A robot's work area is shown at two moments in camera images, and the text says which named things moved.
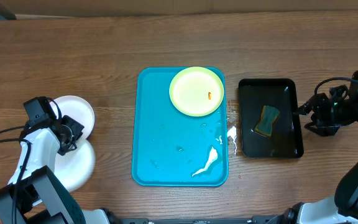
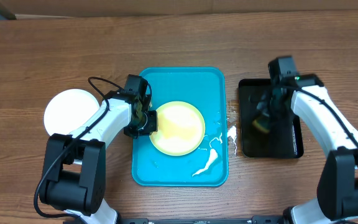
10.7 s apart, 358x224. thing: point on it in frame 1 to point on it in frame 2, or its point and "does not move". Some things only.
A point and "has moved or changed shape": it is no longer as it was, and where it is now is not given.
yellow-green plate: [196, 91] to [181, 128]
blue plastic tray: [172, 148] does not move
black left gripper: [79, 128] to [153, 127]
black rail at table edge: [255, 219] does not move
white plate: [74, 168] has moved or changed shape
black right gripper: [313, 112] to [266, 109]
